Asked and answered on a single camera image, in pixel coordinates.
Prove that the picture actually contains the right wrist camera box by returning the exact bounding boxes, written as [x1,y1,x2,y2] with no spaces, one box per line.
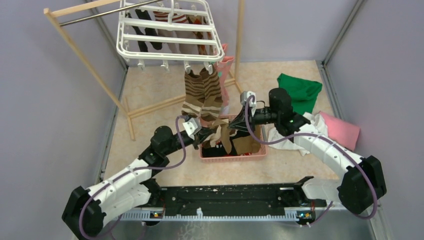
[240,91,257,117]

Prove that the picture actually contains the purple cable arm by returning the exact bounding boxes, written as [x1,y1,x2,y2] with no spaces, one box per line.
[78,114,191,240]
[244,95,379,228]

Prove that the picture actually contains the orange brown argyle sock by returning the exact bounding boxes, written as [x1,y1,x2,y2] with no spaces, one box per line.
[186,14,215,56]

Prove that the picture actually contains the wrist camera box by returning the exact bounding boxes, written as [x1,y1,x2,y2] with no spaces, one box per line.
[240,91,257,117]
[182,117,202,140]

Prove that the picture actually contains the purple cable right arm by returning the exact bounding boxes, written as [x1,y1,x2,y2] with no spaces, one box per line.
[244,95,379,228]

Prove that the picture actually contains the pink plastic basket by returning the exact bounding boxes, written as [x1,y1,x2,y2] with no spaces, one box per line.
[197,113,269,164]

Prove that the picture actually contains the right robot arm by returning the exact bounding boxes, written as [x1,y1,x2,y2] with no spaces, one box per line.
[229,88,387,219]

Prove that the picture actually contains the brown striped sock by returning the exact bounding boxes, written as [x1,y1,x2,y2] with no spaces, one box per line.
[199,67,223,122]
[181,70,205,117]

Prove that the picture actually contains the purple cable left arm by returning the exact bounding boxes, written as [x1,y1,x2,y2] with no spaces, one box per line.
[78,114,191,240]

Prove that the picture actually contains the plain tan brown sock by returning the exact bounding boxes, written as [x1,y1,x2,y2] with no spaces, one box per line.
[209,118,233,154]

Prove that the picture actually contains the white cloth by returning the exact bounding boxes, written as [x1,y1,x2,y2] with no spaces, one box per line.
[267,111,329,157]

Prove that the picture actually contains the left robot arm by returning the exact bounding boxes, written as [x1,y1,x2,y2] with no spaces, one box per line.
[61,126,216,240]

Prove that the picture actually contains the white plastic clip hanger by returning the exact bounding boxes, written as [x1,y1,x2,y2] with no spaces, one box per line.
[116,0,223,73]

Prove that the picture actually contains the pink cloth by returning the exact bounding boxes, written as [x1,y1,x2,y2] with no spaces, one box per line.
[319,111,360,151]

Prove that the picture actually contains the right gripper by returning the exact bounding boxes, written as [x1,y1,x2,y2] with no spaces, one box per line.
[227,105,279,134]

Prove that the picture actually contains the green shirt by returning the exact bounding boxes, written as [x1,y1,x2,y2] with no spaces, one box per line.
[277,73,323,115]

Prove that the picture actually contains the wooden clothes rack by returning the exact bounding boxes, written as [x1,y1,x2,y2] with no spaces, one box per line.
[43,0,245,141]

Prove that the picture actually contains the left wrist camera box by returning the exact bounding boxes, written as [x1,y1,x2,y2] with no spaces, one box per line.
[182,117,202,140]

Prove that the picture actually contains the pink sock with teal spots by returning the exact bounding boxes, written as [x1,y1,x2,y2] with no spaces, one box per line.
[221,43,228,58]

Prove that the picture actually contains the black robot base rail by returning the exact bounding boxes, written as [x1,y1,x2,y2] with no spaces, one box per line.
[114,175,352,228]

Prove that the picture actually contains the black hanging sock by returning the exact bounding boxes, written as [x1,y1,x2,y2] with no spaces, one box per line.
[125,9,165,53]

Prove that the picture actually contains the pile of socks in basket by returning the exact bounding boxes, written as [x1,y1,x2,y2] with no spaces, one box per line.
[201,121,262,158]

